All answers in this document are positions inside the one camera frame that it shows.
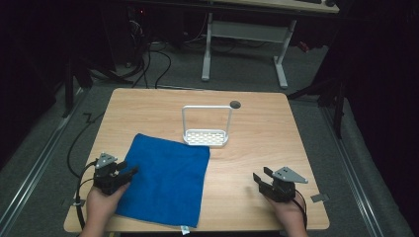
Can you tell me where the white-legged desk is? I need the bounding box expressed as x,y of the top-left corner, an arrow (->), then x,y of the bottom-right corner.
200,0 -> 341,91

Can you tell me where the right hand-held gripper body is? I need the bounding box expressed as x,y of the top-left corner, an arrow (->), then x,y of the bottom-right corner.
258,166 -> 309,203

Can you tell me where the bundle of black cables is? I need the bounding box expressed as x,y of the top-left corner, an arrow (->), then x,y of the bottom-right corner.
126,13 -> 173,90

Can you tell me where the metal floor rail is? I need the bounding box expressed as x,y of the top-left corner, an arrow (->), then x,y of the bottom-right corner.
319,104 -> 385,237
0,88 -> 91,233

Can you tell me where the grey tape piece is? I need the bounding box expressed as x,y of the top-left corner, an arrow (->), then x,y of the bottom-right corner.
61,197 -> 87,208
310,193 -> 330,203

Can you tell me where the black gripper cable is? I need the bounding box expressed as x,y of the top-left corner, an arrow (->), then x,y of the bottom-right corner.
292,189 -> 309,231
74,159 -> 100,231

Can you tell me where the black floor cable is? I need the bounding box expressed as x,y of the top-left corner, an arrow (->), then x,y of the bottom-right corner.
66,112 -> 106,181

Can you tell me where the white rack with handle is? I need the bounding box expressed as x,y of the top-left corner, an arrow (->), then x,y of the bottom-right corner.
181,104 -> 234,149

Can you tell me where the person's right hand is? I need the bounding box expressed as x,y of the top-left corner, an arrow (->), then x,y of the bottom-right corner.
266,192 -> 307,229

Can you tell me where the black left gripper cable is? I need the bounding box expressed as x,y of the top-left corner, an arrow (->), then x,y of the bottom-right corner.
74,159 -> 100,231

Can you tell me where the black metal stand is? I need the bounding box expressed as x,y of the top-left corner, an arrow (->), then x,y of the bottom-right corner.
287,73 -> 349,140
61,53 -> 134,119

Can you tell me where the blue cloth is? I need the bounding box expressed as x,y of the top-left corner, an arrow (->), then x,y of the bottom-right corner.
115,132 -> 211,236

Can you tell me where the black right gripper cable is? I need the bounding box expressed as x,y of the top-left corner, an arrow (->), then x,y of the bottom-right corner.
292,189 -> 309,231

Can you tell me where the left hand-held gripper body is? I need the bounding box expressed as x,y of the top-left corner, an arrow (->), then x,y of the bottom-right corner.
92,151 -> 132,197

